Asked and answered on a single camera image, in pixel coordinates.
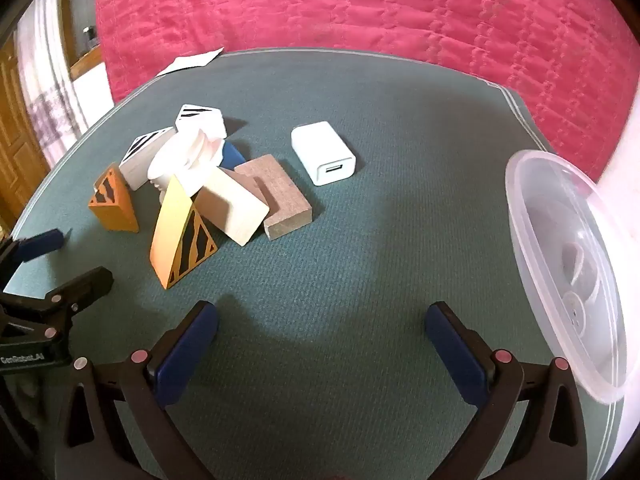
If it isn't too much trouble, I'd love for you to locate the blue wedge block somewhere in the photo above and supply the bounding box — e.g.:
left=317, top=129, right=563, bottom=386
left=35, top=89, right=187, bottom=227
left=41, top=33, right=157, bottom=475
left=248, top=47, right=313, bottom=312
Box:
left=220, top=141, right=248, bottom=171

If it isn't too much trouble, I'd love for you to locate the white striped wedge block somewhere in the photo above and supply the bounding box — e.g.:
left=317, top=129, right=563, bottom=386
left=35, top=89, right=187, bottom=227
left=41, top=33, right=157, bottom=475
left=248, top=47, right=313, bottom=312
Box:
left=119, top=127, right=175, bottom=192
left=175, top=104, right=227, bottom=142

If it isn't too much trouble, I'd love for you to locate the clear plastic bowl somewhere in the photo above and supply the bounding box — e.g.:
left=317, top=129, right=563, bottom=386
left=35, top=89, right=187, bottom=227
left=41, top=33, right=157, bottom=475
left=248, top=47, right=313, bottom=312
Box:
left=504, top=149, right=628, bottom=405

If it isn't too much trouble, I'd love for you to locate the light wooden block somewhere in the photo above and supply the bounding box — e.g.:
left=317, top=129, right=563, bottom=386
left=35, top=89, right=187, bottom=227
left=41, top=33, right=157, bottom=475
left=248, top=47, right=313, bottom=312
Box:
left=194, top=166, right=270, bottom=247

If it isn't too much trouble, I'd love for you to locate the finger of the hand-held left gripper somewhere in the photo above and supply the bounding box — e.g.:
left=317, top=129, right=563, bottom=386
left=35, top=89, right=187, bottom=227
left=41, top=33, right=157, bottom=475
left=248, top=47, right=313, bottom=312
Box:
left=0, top=229, right=65, bottom=286
left=0, top=266, right=115, bottom=343

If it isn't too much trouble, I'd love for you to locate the red quilted blanket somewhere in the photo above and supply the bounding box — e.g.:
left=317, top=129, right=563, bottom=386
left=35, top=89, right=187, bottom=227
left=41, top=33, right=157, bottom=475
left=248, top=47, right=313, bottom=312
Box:
left=94, top=0, right=640, bottom=186

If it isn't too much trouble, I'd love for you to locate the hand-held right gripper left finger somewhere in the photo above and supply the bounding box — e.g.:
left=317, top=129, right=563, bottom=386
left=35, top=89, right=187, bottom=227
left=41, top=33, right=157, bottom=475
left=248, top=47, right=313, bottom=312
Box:
left=52, top=301, right=221, bottom=480

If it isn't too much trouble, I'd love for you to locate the wooden ledge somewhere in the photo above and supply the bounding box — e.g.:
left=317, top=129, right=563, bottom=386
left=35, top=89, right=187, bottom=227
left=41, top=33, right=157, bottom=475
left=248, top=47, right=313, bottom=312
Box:
left=69, top=46, right=104, bottom=81

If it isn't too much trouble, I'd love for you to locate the orange striped wedge block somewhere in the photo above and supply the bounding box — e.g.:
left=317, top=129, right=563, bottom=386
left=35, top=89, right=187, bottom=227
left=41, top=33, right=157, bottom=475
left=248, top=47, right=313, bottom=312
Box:
left=150, top=175, right=219, bottom=290
left=88, top=162, right=140, bottom=233

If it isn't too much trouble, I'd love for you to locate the brown wooden block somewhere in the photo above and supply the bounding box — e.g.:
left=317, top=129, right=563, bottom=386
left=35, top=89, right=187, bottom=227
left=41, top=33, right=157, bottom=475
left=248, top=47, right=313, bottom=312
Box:
left=234, top=155, right=313, bottom=240

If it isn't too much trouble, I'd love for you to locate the white paper sheet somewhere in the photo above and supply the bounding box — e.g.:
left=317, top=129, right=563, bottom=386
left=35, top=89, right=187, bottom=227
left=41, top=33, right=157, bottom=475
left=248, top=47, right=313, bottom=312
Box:
left=155, top=47, right=225, bottom=77

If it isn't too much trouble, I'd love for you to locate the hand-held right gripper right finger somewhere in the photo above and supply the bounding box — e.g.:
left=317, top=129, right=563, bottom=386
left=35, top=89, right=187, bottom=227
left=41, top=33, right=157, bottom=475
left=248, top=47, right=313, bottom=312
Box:
left=425, top=301, right=588, bottom=480

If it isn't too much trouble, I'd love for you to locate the white patterned curtain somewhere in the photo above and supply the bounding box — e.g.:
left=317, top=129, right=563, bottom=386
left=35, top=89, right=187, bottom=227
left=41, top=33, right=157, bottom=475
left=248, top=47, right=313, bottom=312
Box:
left=15, top=0, right=88, bottom=161

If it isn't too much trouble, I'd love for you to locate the wooden door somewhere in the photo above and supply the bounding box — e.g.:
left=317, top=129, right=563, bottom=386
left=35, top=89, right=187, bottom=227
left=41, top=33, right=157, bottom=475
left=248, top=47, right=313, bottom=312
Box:
left=0, top=40, right=51, bottom=233

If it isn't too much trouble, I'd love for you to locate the white usb charger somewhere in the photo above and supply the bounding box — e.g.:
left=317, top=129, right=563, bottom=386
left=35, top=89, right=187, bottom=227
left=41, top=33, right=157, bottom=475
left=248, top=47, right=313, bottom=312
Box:
left=291, top=121, right=357, bottom=187

